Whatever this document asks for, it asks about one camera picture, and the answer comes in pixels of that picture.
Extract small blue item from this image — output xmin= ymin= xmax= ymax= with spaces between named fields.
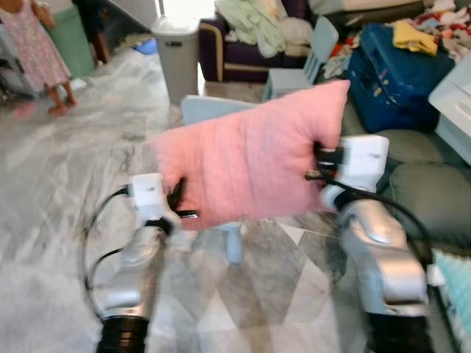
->
xmin=135 ymin=38 xmax=159 ymax=56

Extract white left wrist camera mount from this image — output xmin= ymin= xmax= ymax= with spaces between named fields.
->
xmin=131 ymin=173 xmax=177 ymax=229

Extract person in dark clothes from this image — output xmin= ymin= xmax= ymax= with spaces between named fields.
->
xmin=71 ymin=0 xmax=111 ymax=65

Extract girl in pink floral dress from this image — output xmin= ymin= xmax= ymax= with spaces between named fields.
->
xmin=0 ymin=0 xmax=78 ymax=116

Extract yellow cloth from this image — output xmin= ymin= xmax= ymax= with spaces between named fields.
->
xmin=392 ymin=20 xmax=440 ymax=57

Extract cream cloth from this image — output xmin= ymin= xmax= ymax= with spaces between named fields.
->
xmin=280 ymin=16 xmax=314 ymax=52

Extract pink fluffy pillow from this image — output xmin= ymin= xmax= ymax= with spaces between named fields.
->
xmin=149 ymin=79 xmax=352 ymax=231

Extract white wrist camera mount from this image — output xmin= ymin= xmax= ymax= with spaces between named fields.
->
xmin=340 ymin=135 xmax=391 ymax=193
xmin=131 ymin=173 xmax=177 ymax=229

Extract light blue table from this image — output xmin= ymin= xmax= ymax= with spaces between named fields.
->
xmin=428 ymin=55 xmax=471 ymax=166

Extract beige cushion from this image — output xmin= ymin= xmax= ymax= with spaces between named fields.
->
xmin=309 ymin=0 xmax=442 ymax=17

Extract teal fluffy pillow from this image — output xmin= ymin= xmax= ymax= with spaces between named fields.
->
xmin=427 ymin=249 xmax=471 ymax=339

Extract colourful clothes heap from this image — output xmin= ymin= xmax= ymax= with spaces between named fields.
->
xmin=331 ymin=0 xmax=471 ymax=78

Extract purple sofa with wooden trim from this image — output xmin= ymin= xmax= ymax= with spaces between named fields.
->
xmin=199 ymin=0 xmax=317 ymax=83

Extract light green blanket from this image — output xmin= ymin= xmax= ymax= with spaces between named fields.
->
xmin=215 ymin=0 xmax=286 ymax=58

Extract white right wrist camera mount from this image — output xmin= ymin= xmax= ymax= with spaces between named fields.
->
xmin=340 ymin=135 xmax=391 ymax=193

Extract blue suitcase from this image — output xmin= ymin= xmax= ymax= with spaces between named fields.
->
xmin=344 ymin=22 xmax=457 ymax=135

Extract grey lidded trash bin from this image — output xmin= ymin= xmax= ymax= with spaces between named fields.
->
xmin=151 ymin=16 xmax=201 ymax=105

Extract green cabinet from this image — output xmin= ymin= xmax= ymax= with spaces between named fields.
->
xmin=48 ymin=6 xmax=96 ymax=78

